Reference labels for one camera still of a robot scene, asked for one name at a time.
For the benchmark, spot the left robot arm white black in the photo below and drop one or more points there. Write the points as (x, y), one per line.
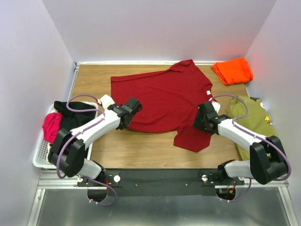
(67, 152)

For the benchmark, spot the dark red t shirt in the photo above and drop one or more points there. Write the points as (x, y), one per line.
(170, 102)

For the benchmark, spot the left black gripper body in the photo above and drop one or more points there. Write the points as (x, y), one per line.
(130, 122)

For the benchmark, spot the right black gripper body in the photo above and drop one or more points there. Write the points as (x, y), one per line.
(201, 124)

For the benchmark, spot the olive green t shirt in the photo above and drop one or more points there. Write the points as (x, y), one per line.
(251, 114)

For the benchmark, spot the folded orange t shirt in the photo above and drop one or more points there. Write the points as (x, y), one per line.
(234, 71)

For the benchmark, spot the pink garment in basket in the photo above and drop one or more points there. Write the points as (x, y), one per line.
(51, 126)

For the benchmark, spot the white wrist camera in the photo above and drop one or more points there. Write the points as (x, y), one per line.
(216, 105)
(105, 101)

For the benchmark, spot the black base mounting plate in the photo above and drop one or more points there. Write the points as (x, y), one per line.
(167, 182)

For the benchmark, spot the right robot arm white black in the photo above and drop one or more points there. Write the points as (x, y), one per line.
(267, 162)

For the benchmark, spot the black garment in basket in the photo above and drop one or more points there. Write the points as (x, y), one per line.
(70, 119)

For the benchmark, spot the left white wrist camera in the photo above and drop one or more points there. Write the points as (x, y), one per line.
(105, 101)

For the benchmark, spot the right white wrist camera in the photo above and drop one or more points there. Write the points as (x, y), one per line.
(216, 105)

